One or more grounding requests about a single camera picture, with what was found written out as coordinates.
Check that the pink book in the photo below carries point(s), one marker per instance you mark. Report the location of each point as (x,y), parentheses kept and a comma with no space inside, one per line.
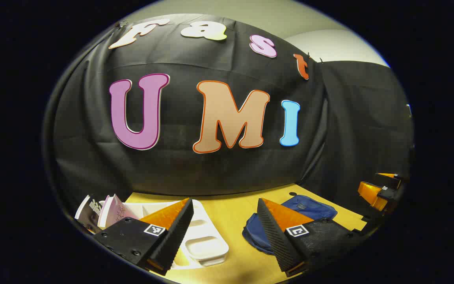
(112,211)

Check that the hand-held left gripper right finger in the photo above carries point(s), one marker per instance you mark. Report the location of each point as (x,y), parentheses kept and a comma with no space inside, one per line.
(276,236)

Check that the blue schoolbag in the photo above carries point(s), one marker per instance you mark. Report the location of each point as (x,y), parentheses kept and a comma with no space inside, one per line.
(309,209)

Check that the white plastic bookshelf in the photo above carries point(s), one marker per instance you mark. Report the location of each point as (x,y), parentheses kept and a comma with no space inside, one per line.
(207,244)

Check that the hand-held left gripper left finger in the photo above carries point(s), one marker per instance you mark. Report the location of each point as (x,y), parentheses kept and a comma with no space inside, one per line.
(172,240)

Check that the black cover book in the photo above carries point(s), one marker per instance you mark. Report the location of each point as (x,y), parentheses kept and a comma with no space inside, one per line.
(89,216)

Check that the black backdrop cloth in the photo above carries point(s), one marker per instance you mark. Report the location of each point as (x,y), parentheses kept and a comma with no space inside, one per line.
(211,169)

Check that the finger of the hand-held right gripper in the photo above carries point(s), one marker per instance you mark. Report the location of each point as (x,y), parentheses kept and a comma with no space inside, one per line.
(394,179)
(371,193)

